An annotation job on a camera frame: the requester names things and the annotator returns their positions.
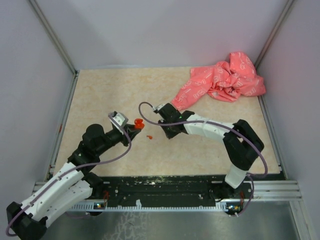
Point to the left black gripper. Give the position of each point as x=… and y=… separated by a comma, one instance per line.
x=131, y=131

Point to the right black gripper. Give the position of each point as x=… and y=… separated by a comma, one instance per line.
x=169, y=135

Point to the orange charging case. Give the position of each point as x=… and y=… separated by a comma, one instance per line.
x=139, y=123

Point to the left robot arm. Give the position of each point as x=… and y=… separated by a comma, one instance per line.
x=74, y=182

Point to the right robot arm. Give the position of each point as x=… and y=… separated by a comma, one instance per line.
x=241, y=142

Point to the pink patterned cloth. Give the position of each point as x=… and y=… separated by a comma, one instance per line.
x=224, y=81

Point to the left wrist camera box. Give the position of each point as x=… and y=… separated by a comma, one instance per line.
x=118, y=120

